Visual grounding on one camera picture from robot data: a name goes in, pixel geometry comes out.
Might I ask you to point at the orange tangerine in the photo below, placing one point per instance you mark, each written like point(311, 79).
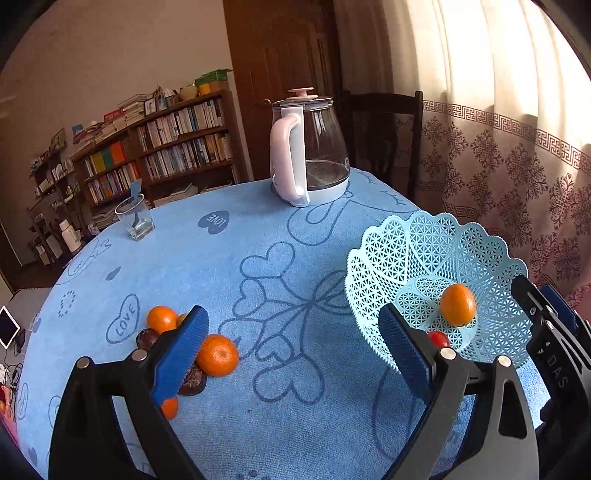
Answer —
point(217, 356)
point(161, 319)

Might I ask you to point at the dark passion fruit small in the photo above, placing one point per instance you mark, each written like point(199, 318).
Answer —
point(194, 382)

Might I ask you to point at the small red tomato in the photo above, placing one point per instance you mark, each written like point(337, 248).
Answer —
point(439, 339)

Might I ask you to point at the brown wooden door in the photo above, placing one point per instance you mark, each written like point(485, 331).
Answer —
point(276, 46)

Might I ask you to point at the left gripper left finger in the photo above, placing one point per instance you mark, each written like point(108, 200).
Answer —
point(87, 440)

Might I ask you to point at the dark wooden chair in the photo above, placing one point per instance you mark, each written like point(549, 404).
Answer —
point(370, 118)

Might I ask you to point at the small brown kiwi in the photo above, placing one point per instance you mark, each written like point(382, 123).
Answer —
point(180, 319)

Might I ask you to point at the orange tangerine low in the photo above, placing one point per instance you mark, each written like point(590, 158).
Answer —
point(169, 407)

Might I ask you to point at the clear drinking glass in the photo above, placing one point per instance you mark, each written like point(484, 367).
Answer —
point(125, 215)

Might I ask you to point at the small dark side shelf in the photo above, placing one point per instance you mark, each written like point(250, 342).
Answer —
point(58, 197)

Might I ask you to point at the light blue lattice fruit basket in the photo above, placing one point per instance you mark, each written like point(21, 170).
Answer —
point(410, 263)

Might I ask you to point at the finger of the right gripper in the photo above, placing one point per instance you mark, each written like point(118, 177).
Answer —
point(564, 312)
point(541, 313)

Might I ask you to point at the patterned beige curtain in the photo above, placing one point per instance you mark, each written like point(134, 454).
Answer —
point(506, 122)

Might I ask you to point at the white thermos bottle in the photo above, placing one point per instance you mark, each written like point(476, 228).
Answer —
point(70, 236)

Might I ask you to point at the orange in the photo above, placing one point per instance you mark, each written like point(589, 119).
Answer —
point(458, 305)

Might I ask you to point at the dark passion fruit large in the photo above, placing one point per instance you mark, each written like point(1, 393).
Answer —
point(146, 338)

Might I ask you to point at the white tablet on stand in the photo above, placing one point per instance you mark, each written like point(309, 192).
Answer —
point(9, 328)

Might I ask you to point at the wooden bookshelf with books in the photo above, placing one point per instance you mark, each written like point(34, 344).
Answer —
point(187, 148)

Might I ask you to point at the glass kettle with pink handle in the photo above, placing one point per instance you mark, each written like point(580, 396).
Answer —
point(309, 162)

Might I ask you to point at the blue heart-print tablecloth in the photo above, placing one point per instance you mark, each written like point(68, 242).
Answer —
point(309, 399)

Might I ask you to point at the metal spoon in glass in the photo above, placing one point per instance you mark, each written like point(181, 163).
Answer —
point(135, 189)

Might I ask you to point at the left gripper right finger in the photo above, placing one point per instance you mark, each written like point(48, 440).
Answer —
point(499, 442)

